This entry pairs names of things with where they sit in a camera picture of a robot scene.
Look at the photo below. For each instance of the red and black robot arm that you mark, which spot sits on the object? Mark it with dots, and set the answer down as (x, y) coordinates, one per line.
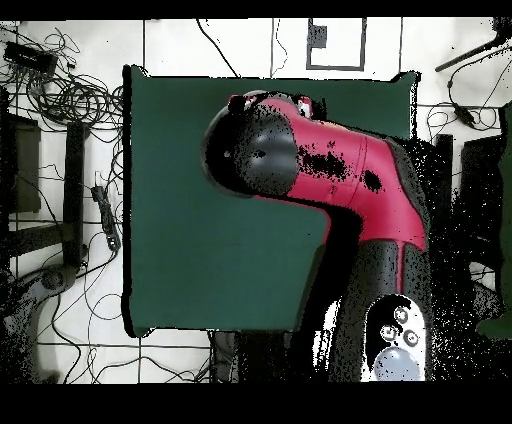
(352, 172)

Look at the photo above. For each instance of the black flat panel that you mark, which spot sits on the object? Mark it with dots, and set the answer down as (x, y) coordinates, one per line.
(480, 188)
(24, 168)

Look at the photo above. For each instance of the dark grey square plate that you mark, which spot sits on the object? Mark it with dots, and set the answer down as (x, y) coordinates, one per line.
(318, 36)

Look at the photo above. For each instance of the black stand bar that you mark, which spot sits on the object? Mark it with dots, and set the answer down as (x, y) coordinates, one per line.
(444, 152)
(74, 192)

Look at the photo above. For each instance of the black power adapter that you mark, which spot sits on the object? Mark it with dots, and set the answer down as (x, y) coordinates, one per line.
(464, 114)

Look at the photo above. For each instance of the dark green table cloth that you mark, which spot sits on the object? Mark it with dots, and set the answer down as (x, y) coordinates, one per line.
(200, 240)

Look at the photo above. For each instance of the black tripod leg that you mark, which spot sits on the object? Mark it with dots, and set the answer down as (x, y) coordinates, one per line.
(468, 54)

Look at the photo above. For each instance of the black power strip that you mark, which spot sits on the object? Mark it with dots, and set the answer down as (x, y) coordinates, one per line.
(107, 218)

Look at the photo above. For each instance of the black box device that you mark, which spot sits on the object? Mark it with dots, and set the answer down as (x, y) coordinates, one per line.
(30, 58)

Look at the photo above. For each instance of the grey swivel chair base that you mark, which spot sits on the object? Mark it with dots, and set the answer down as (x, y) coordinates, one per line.
(52, 278)

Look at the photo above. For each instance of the grey square floor frame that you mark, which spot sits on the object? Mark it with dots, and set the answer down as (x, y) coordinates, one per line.
(308, 56)

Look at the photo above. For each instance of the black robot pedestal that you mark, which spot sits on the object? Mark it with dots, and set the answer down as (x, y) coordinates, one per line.
(248, 356)

